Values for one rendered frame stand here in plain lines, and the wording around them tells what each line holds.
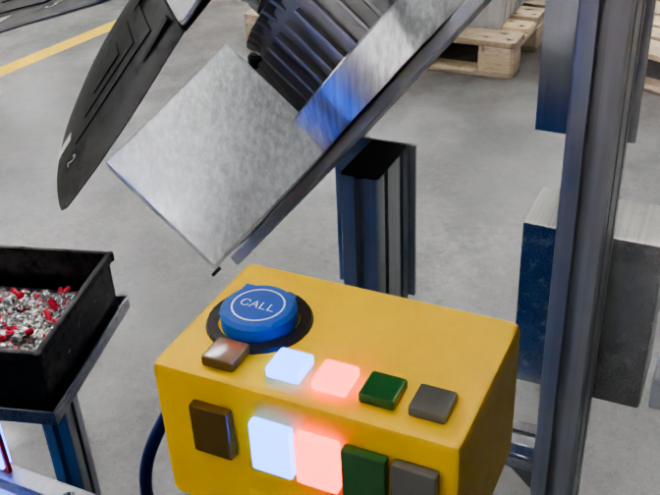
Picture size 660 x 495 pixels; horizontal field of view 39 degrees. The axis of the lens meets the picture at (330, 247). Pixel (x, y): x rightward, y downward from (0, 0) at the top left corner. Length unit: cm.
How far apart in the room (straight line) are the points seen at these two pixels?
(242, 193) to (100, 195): 220
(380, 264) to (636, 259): 27
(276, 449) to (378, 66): 40
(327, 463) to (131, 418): 167
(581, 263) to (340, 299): 47
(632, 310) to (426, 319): 60
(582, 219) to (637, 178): 209
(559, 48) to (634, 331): 33
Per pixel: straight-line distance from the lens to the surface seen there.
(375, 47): 76
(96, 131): 98
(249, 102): 83
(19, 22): 64
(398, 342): 46
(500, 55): 368
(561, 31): 94
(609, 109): 85
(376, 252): 100
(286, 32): 82
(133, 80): 95
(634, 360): 110
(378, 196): 97
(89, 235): 279
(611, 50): 84
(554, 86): 96
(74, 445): 98
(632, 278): 104
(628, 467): 197
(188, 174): 81
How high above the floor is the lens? 135
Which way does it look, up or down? 32 degrees down
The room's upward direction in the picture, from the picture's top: 3 degrees counter-clockwise
